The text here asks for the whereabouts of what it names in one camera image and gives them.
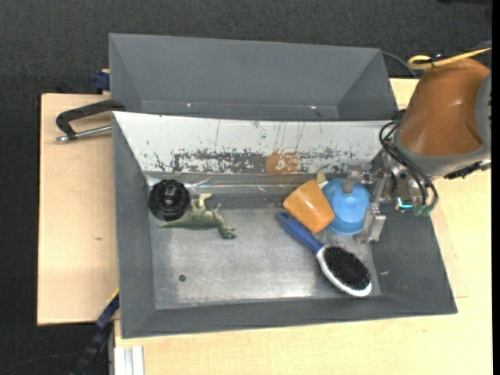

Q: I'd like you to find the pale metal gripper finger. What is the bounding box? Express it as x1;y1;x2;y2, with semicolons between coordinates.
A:
342;164;372;195
352;204;388;245

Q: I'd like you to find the blue cup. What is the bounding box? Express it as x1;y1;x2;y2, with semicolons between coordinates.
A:
321;177;372;237

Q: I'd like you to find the orange cup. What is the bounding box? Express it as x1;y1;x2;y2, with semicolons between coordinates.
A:
281;179;337;234

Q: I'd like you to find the grey metal bin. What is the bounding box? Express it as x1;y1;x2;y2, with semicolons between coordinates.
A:
107;32;459;339

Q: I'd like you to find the green toy dinosaur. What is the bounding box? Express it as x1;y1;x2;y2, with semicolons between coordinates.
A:
157;193;238;241

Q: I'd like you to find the black round ribbed knob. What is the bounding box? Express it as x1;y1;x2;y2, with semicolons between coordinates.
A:
148;178;191;223

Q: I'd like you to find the blue-handled black bristle hairbrush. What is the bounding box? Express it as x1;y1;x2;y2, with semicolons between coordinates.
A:
275;210;373;298

